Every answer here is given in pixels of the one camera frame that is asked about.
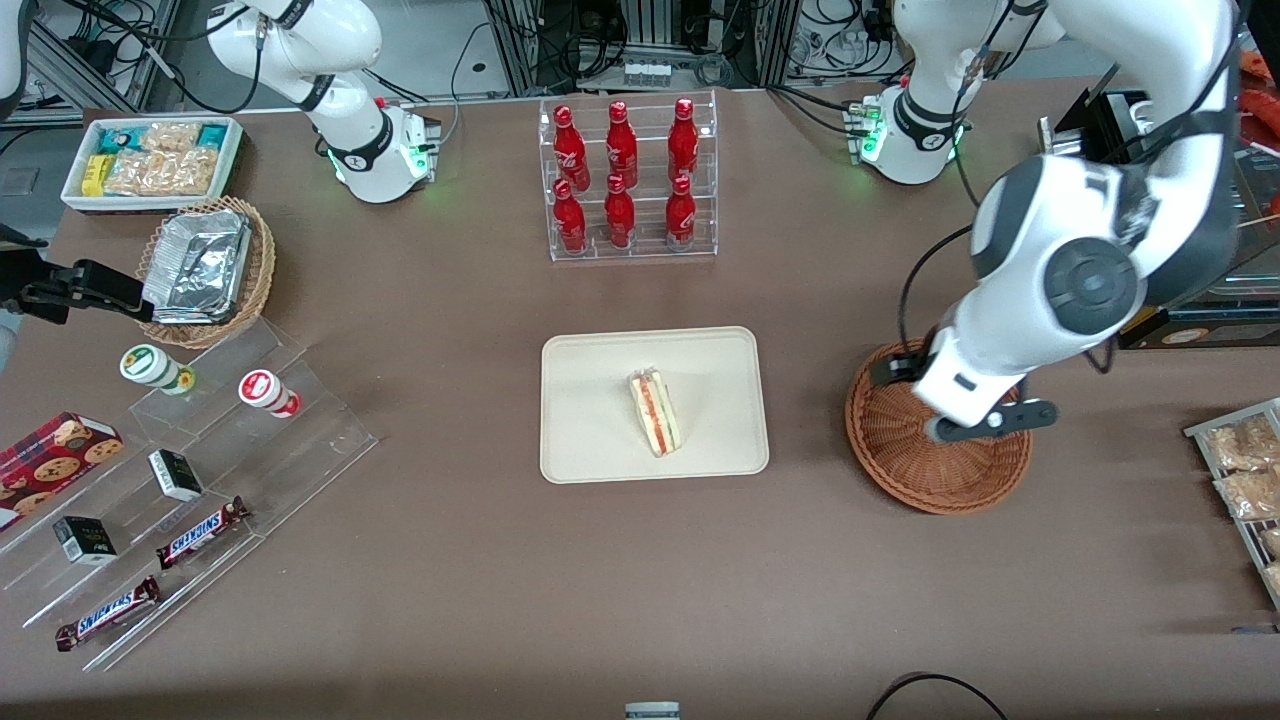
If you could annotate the triangular sandwich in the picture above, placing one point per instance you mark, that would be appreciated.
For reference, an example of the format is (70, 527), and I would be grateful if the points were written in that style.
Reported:
(655, 415)

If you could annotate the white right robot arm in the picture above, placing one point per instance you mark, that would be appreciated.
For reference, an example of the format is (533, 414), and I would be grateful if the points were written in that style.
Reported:
(330, 40)

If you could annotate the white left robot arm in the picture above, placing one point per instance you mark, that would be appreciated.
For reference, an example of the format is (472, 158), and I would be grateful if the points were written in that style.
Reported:
(1020, 230)

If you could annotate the brown wicker basket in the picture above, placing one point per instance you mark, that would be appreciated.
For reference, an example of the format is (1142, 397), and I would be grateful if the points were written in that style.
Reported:
(900, 470)

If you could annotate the light tan wicker basket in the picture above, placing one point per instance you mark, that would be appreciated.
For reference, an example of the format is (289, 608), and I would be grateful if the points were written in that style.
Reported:
(262, 270)

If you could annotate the cream plastic tray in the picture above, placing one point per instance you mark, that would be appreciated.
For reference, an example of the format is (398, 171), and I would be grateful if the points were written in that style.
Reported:
(600, 405)

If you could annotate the green lid snack cup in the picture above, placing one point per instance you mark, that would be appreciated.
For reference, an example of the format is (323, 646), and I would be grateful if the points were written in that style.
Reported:
(148, 365)

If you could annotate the silver foil container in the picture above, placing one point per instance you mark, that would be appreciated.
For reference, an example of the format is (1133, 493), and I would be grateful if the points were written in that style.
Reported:
(200, 265)

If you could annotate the yellow snack packet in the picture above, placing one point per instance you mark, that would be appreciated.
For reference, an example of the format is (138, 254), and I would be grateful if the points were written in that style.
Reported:
(95, 175)

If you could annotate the clear bag of crackers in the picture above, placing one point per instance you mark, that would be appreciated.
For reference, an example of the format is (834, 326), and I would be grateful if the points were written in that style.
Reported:
(165, 172)
(170, 136)

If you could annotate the teal snack packet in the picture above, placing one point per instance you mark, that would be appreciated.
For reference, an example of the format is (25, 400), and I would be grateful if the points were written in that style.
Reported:
(212, 136)
(120, 140)

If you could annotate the red cookie box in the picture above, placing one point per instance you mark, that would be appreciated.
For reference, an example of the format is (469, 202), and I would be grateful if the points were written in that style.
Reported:
(50, 460)

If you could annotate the red lid snack cup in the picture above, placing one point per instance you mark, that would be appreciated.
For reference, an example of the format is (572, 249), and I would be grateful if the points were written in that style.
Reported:
(262, 388)

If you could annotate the white rectangular snack bin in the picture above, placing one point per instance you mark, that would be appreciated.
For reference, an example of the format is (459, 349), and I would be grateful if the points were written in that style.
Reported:
(235, 150)

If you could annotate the small black box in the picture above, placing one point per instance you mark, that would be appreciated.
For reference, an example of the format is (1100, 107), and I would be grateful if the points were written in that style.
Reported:
(176, 475)
(85, 540)

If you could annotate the clear acrylic stepped display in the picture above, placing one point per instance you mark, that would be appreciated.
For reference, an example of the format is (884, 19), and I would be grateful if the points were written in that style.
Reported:
(300, 455)

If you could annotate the Snickers chocolate bar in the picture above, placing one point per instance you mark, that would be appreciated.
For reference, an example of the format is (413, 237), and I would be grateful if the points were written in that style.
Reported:
(200, 533)
(108, 613)

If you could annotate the red cola bottle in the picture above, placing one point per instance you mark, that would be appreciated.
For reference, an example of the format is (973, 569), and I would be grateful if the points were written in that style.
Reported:
(568, 145)
(570, 220)
(619, 215)
(680, 215)
(683, 140)
(621, 145)

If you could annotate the clear acrylic bottle rack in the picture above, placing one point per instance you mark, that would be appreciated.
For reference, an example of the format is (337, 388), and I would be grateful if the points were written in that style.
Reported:
(645, 240)

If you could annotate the clear bag of pastries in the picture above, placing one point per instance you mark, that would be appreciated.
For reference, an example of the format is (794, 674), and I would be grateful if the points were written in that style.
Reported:
(1255, 495)
(1272, 542)
(1245, 445)
(1275, 580)

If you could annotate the black food display case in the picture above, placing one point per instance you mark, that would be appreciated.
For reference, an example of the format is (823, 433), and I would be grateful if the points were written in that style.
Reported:
(1100, 125)

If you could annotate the white power strip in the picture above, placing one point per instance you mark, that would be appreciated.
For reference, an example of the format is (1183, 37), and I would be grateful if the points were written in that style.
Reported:
(647, 73)

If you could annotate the small grey device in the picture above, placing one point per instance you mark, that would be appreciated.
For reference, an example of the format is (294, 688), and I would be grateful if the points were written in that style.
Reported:
(652, 711)

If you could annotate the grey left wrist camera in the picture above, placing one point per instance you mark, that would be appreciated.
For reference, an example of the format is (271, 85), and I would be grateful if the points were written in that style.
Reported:
(1000, 419)

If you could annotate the aluminium frame stand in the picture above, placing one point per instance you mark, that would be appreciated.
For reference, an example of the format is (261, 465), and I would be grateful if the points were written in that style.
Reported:
(150, 40)

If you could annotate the aluminium frame rack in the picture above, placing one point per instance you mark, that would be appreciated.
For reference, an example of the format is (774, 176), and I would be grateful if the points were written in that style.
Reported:
(520, 45)

